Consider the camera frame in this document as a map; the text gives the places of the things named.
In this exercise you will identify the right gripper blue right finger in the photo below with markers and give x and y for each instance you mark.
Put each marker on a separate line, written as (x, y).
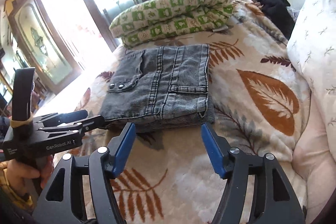
(227, 163)

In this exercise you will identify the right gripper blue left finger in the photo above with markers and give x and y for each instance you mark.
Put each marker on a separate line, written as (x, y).
(106, 164)

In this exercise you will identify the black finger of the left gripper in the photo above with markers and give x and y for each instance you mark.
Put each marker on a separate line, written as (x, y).
(91, 123)
(56, 118)

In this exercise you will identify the grey denim pants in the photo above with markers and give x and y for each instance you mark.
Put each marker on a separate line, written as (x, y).
(159, 88)

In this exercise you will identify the black clothing pile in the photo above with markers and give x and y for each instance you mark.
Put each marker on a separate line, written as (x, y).
(277, 12)

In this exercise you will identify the person's left hand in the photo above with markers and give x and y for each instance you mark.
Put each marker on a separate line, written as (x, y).
(17, 172)

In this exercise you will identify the framed fish picture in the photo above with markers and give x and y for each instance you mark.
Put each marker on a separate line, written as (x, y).
(42, 45)

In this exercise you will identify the leaf pattern bed blanket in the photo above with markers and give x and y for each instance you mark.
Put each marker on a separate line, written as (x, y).
(261, 105)

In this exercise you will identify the pink bed sheet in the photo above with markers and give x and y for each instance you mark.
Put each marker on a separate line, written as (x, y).
(313, 161)

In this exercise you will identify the green checkered folded quilt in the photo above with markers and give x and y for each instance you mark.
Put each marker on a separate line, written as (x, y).
(158, 19)

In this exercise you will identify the white floral pillow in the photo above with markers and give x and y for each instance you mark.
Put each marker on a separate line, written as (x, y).
(311, 49)

